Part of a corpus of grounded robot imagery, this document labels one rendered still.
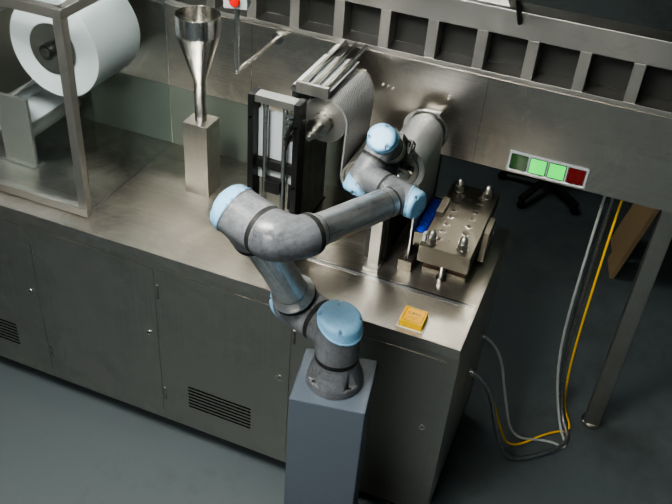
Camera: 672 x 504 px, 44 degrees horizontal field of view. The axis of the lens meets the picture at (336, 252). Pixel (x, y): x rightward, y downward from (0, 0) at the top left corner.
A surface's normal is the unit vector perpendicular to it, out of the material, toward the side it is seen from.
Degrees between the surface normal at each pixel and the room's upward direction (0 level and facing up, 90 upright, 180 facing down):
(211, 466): 0
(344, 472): 90
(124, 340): 90
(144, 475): 0
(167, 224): 0
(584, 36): 90
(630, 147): 90
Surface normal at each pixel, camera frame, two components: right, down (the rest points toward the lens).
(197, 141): -0.37, 0.54
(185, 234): 0.07, -0.80
